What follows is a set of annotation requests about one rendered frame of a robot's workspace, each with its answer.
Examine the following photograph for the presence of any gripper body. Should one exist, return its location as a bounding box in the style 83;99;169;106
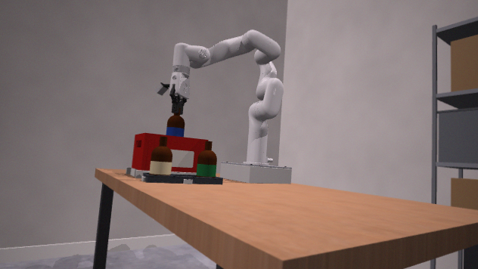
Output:
169;72;190;99

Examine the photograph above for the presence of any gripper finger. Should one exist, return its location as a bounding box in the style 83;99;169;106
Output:
178;98;187;115
169;84;180;113

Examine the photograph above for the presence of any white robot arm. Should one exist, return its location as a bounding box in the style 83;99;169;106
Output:
172;30;284;165

